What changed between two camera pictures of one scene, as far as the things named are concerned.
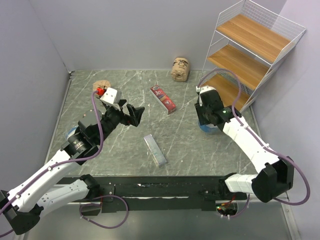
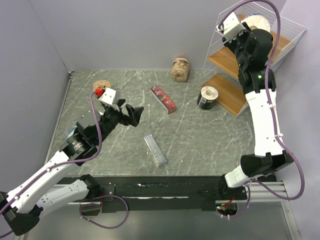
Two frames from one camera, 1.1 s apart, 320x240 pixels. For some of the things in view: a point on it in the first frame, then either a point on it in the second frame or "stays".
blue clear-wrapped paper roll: x=71 y=133 stays
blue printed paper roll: x=210 y=128 → x=257 y=21
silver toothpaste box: x=155 y=149 stays
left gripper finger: x=122 y=101 stays
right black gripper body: x=203 y=113 → x=237 y=43
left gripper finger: x=136 y=113 stays
